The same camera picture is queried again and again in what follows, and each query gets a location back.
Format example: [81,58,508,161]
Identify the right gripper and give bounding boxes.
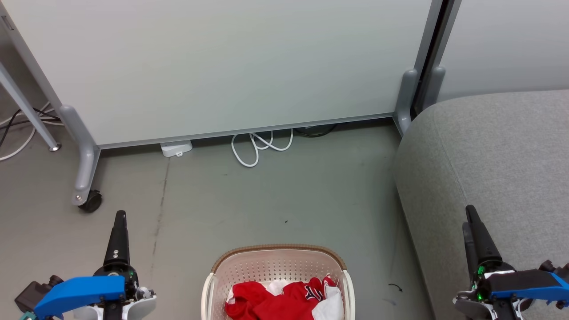
[453,205,534,320]

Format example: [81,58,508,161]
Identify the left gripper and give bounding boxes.
[87,211,157,320]

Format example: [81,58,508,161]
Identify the red and white garment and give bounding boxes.
[225,276,344,320]

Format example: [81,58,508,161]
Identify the grey fabric sofa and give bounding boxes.
[393,89,569,320]

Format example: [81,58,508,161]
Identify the grey partition foot with caster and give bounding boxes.
[60,104,102,213]

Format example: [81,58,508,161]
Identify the white power adapter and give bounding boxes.
[160,140,193,158]

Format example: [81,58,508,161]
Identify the beige perforated laundry basket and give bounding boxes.
[201,244,356,320]

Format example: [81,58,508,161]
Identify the grey metal table leg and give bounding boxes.
[0,61,62,152]

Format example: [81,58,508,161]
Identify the narrow frosted partition panel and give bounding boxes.
[422,0,569,112]

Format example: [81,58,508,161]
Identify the large frosted partition panel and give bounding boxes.
[0,0,443,149]

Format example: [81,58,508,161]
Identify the white cable behind table leg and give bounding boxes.
[0,101,64,161]

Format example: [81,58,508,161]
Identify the black cable behind table leg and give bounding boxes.
[0,108,61,148]

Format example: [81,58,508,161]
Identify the looped white cable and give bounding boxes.
[231,128,294,168]

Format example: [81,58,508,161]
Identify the black cable under partition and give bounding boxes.
[294,124,337,138]

